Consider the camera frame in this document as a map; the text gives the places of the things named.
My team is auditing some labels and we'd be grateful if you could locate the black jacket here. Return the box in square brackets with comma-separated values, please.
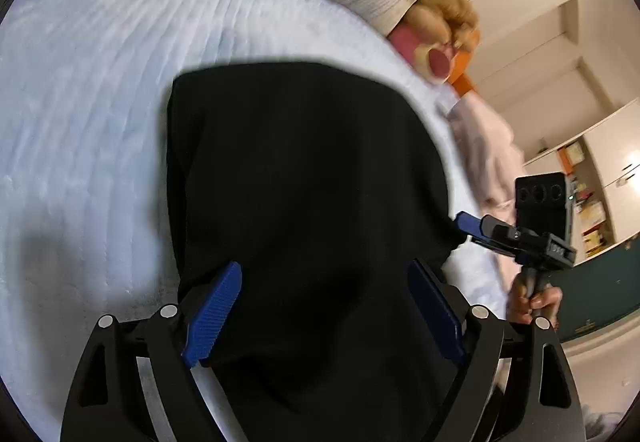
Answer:
[167, 62, 459, 441]

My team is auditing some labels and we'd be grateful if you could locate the person right hand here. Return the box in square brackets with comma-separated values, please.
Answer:
[506, 275, 563, 329]

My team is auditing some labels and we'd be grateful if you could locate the pink jacket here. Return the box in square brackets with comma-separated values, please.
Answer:
[447, 92, 526, 293]

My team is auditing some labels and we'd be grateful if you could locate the bookshelf with books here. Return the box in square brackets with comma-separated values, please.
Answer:
[558, 137, 614, 262]

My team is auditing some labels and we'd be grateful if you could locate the brown teddy bear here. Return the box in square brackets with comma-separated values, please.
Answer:
[402, 0, 480, 53]

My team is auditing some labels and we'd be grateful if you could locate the light blue quilted bedspread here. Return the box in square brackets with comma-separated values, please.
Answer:
[1, 0, 475, 441]

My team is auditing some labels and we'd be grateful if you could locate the black camera box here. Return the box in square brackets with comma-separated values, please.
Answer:
[515, 171, 573, 243]

